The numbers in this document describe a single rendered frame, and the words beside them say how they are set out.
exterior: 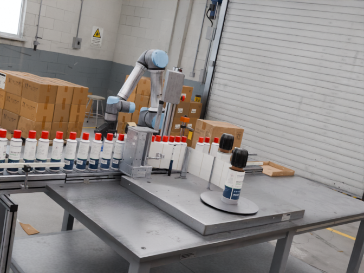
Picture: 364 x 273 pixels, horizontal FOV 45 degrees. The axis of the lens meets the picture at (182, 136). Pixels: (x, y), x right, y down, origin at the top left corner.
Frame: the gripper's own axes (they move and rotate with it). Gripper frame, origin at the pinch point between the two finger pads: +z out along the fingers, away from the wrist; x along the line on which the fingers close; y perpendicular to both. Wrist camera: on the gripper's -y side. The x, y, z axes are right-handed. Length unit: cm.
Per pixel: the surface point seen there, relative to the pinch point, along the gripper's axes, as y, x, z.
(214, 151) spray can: 52, -53, -11
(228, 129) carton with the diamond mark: 92, -37, -22
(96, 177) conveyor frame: -39, -40, 2
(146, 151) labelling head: -19, -53, -15
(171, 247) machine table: -64, -113, 5
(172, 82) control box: 8, -40, -53
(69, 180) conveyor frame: -54, -37, 4
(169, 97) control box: 8, -41, -44
